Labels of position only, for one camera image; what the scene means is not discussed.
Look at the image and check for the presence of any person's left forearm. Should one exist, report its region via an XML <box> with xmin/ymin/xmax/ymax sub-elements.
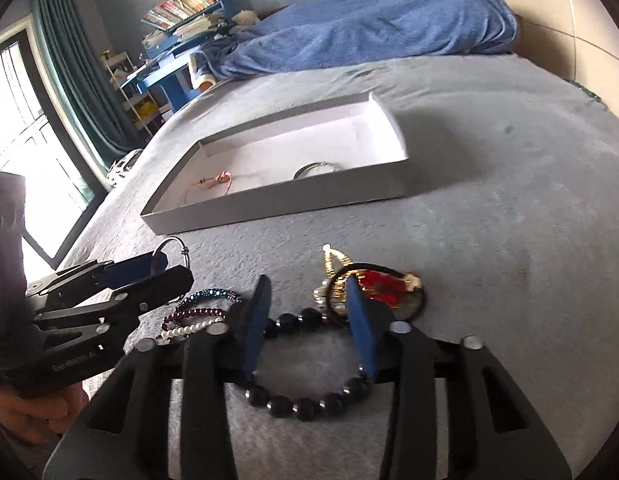
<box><xmin>0</xmin><ymin>410</ymin><xmax>57</xmax><ymax>480</ymax></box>

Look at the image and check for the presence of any blue bead bracelet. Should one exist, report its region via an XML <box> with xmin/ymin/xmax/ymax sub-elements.
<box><xmin>176</xmin><ymin>287</ymin><xmax>245</xmax><ymax>311</ymax></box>

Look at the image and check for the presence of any blue bookshelf desk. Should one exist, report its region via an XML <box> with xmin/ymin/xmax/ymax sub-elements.
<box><xmin>122</xmin><ymin>0</ymin><xmax>235</xmax><ymax>113</ymax></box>

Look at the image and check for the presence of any grey bed cover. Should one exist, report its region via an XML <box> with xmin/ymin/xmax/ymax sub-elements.
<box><xmin>59</xmin><ymin>52</ymin><xmax>619</xmax><ymax>480</ymax></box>

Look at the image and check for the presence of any white basket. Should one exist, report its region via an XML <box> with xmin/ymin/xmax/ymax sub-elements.
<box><xmin>106</xmin><ymin>149</ymin><xmax>142</xmax><ymax>181</ymax></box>

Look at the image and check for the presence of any white shallow tray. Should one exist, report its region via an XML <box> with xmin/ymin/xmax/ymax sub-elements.
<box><xmin>140</xmin><ymin>91</ymin><xmax>410</xmax><ymax>235</ymax></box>

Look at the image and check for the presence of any white shelving rack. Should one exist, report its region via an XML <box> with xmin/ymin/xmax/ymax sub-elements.
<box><xmin>102</xmin><ymin>51</ymin><xmax>165</xmax><ymax>128</ymax></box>

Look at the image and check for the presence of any white plush toy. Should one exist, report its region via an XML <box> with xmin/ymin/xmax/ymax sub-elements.
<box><xmin>229</xmin><ymin>10</ymin><xmax>262</xmax><ymax>36</ymax></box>

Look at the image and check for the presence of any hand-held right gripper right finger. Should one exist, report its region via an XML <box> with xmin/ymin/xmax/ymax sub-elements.
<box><xmin>345</xmin><ymin>276</ymin><xmax>573</xmax><ymax>480</ymax></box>

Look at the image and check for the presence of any gold hair clip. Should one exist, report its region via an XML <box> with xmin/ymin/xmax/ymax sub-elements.
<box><xmin>314</xmin><ymin>243</ymin><xmax>357</xmax><ymax>306</ymax></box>

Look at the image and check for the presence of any person's left hand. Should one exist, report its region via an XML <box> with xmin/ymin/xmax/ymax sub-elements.
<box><xmin>0</xmin><ymin>380</ymin><xmax>90</xmax><ymax>446</ymax></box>

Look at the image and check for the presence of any red string bracelet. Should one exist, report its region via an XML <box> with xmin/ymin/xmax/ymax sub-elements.
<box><xmin>184</xmin><ymin>171</ymin><xmax>233</xmax><ymax>206</ymax></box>

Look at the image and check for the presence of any large dark bead bracelet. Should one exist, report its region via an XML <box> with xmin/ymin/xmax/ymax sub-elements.
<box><xmin>244</xmin><ymin>306</ymin><xmax>375</xmax><ymax>422</ymax></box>

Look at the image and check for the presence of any teal fringed cloth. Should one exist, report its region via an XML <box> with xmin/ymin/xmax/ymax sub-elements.
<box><xmin>572</xmin><ymin>80</ymin><xmax>607</xmax><ymax>106</ymax></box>

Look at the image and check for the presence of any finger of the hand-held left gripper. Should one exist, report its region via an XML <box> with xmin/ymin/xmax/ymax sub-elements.
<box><xmin>34</xmin><ymin>266</ymin><xmax>193</xmax><ymax>351</ymax></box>
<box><xmin>25</xmin><ymin>251</ymin><xmax>168</xmax><ymax>303</ymax></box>

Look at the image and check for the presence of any row of books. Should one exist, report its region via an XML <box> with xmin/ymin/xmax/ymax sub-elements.
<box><xmin>142</xmin><ymin>0</ymin><xmax>222</xmax><ymax>31</ymax></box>

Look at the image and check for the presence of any cream wardrobe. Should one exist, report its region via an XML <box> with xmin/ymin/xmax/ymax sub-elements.
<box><xmin>487</xmin><ymin>0</ymin><xmax>619</xmax><ymax>111</ymax></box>

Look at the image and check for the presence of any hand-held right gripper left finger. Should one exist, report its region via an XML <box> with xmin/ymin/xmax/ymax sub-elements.
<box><xmin>46</xmin><ymin>275</ymin><xmax>272</xmax><ymax>480</ymax></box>

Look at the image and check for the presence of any glass balcony door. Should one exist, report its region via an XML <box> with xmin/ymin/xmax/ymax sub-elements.
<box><xmin>0</xmin><ymin>25</ymin><xmax>110</xmax><ymax>271</ymax></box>

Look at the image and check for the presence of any white pearl bracelet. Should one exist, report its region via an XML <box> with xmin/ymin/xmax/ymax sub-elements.
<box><xmin>156</xmin><ymin>321</ymin><xmax>212</xmax><ymax>343</ymax></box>

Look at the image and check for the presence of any blue pillow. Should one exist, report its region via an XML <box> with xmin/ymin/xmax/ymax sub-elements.
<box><xmin>189</xmin><ymin>0</ymin><xmax>520</xmax><ymax>93</ymax></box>

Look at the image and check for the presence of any black hair tie red ornament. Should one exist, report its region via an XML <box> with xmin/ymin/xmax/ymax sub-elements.
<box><xmin>323</xmin><ymin>261</ymin><xmax>429</xmax><ymax>322</ymax></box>

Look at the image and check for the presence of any teal curtain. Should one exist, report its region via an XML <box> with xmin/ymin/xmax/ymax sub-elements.
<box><xmin>32</xmin><ymin>0</ymin><xmax>140</xmax><ymax>171</ymax></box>

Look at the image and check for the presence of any dark red bead bracelet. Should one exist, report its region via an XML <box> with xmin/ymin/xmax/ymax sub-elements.
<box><xmin>162</xmin><ymin>307</ymin><xmax>227</xmax><ymax>331</ymax></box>

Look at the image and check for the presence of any stack of papers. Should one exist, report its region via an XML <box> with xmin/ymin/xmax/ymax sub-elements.
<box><xmin>142</xmin><ymin>12</ymin><xmax>225</xmax><ymax>46</ymax></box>

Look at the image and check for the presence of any silver bangle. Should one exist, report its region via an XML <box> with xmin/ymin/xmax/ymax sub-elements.
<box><xmin>152</xmin><ymin>236</ymin><xmax>191</xmax><ymax>271</ymax></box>
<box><xmin>293</xmin><ymin>161</ymin><xmax>346</xmax><ymax>181</ymax></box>

